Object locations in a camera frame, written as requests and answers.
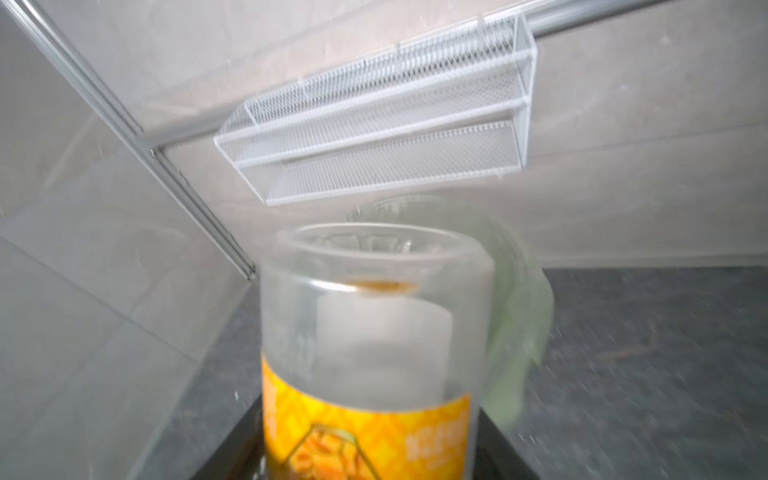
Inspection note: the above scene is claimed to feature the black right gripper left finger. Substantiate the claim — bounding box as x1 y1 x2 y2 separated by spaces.
191 395 266 480

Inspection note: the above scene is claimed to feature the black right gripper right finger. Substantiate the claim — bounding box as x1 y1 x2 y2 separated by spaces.
473 410 540 480

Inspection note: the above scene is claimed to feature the clear bottle yellow label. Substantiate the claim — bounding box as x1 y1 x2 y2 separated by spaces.
260 223 494 479

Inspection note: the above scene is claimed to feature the white wire mesh shelf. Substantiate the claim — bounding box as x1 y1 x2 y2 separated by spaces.
214 11 537 206

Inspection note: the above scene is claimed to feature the aluminium frame rail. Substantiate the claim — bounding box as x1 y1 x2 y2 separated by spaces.
1 1 258 281

